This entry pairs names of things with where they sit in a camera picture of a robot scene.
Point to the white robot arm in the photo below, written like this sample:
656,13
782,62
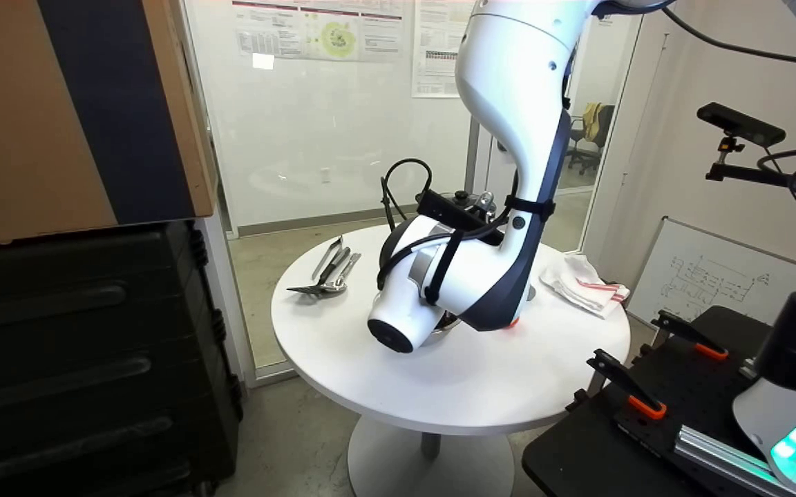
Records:
511,71

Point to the orange black clamp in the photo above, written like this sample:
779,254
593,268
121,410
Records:
631,397
689,332

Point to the orange black clamp left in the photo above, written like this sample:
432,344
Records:
631,397

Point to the white round table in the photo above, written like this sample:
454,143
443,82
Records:
438,420

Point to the metal tongs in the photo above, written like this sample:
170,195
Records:
330,271

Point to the black storage case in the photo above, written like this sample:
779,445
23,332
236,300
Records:
113,377

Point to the orange black clamp right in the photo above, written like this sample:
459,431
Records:
689,332

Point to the black perforated breadboard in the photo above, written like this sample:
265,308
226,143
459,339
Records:
598,453

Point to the white whiteboard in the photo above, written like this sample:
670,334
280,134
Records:
689,271

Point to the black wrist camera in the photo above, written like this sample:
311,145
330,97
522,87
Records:
454,212

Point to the aluminium rail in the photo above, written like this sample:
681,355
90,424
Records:
723,471

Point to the white red striped towel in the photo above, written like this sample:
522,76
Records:
579,283

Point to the cardboard box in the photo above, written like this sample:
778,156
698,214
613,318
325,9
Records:
101,120

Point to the black camera on stand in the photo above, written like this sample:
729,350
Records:
742,125

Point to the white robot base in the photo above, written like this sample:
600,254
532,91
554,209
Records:
794,424

